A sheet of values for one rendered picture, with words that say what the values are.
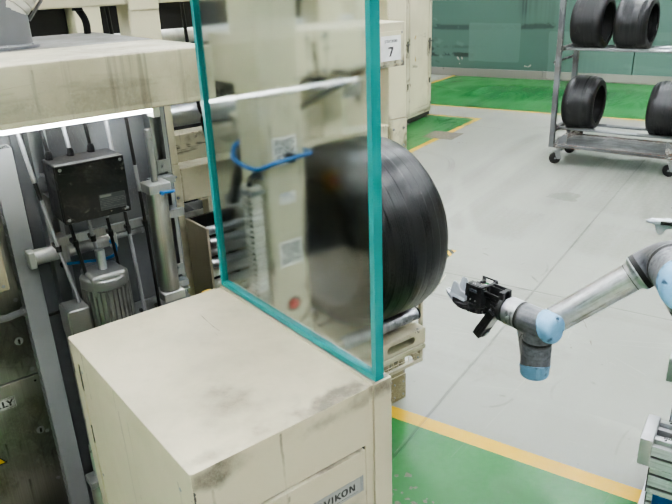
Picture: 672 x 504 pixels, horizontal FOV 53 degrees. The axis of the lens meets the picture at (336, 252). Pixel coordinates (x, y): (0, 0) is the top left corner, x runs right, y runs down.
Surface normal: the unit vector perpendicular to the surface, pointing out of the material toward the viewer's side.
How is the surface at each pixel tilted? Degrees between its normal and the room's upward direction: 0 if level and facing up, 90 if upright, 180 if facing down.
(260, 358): 0
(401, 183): 45
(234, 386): 0
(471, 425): 0
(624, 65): 90
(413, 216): 66
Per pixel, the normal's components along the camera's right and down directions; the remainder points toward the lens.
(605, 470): -0.04, -0.92
